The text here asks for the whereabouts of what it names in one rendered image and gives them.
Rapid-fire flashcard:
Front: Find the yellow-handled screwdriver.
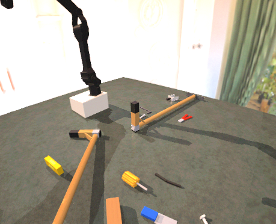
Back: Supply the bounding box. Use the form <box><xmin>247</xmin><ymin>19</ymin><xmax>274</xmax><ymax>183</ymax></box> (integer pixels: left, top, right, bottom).
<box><xmin>122</xmin><ymin>171</ymin><xmax>147</xmax><ymax>191</ymax></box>

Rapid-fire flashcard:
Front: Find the yellow rectangular block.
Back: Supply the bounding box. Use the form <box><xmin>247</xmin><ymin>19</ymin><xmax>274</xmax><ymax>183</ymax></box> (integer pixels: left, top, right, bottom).
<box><xmin>44</xmin><ymin>156</ymin><xmax>64</xmax><ymax>175</ymax></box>

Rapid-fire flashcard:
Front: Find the orange flat bar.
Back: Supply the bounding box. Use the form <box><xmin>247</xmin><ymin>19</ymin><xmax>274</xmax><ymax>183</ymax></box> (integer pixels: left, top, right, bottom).
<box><xmin>106</xmin><ymin>197</ymin><xmax>123</xmax><ymax>224</ymax></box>

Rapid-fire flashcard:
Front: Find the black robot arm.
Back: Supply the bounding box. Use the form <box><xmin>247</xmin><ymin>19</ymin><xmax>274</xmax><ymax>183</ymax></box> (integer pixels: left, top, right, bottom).
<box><xmin>56</xmin><ymin>0</ymin><xmax>103</xmax><ymax>96</ymax></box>

